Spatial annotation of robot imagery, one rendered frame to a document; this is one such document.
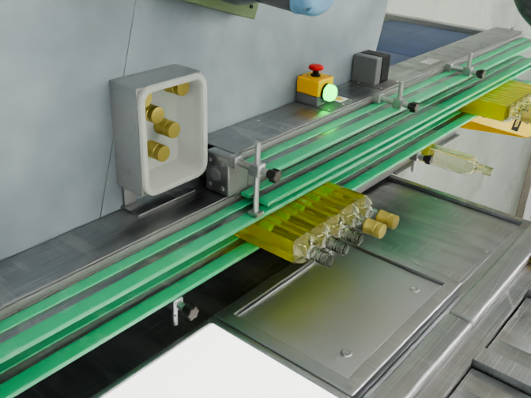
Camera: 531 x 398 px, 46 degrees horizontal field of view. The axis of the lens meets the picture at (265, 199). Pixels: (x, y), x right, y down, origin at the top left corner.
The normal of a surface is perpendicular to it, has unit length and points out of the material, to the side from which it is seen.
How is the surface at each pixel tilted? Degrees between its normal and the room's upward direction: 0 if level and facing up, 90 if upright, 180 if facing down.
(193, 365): 90
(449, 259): 90
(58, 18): 0
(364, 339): 90
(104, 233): 90
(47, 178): 0
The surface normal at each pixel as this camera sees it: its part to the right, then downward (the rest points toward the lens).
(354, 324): 0.03, -0.89
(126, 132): -0.64, 0.33
